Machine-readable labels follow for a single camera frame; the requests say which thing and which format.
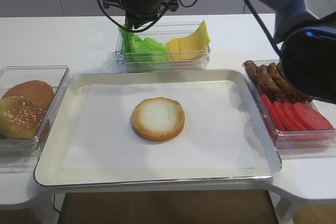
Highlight plain brown bun back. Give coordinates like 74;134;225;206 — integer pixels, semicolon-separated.
2;80;54;110

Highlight clear plastic bun container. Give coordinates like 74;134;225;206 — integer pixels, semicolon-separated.
1;66;69;156

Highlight silver metal tray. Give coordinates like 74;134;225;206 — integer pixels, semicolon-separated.
34;69;281;187

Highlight clear lettuce cheese container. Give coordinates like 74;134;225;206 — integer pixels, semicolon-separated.
112;20;211;72

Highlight green lettuce pile in container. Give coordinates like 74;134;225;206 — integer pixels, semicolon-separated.
123;37;167;62

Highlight bottom bun half on tray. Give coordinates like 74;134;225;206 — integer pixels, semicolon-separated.
131;97;185;142

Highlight yellow cheese slices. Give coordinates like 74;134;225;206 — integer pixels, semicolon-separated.
166;20;211;61

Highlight green lettuce leaf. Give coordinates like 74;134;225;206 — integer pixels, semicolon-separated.
119;28;141;53

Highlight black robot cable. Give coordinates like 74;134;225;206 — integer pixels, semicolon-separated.
96;0;203;34

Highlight clear meat tomato container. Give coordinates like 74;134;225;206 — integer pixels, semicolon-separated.
243;60;335;148

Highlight brown meat patties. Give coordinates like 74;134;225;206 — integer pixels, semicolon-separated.
243;60;312;103

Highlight red tomato slices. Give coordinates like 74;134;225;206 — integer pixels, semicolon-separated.
261;94;334;131

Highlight white tray paper liner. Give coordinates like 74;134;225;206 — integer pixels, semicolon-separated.
63;81;255;169

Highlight blue black right robot arm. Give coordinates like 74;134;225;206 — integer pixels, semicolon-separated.
97;0;335;103

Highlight sesame bun top front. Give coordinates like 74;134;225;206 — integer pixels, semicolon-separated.
1;96;46;138

